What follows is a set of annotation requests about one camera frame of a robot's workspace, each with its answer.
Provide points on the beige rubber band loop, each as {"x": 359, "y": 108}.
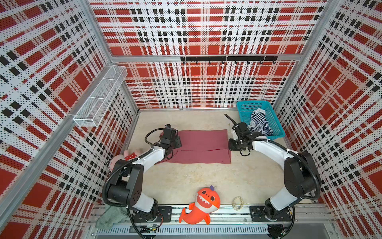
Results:
{"x": 237, "y": 203}

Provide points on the pink ribbed tank top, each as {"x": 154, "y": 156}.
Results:
{"x": 202, "y": 146}

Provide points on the green cloth rag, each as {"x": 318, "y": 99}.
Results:
{"x": 112, "y": 215}

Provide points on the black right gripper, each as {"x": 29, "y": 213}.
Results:
{"x": 231, "y": 140}

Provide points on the black wall hook rail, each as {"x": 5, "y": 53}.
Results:
{"x": 261, "y": 58}

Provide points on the red shark plush toy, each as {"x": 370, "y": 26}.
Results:
{"x": 207, "y": 201}

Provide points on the pink pig plush toy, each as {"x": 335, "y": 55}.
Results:
{"x": 127, "y": 155}

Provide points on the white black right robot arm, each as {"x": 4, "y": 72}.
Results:
{"x": 301, "y": 177}

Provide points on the teal plastic basket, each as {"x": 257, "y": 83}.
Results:
{"x": 245, "y": 108}

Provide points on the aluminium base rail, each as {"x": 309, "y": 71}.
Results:
{"x": 306, "y": 221}

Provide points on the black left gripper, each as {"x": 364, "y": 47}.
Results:
{"x": 178, "y": 142}

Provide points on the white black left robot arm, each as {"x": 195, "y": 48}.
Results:
{"x": 123, "y": 188}

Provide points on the blue white striped tank top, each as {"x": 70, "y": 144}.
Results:
{"x": 258, "y": 123}

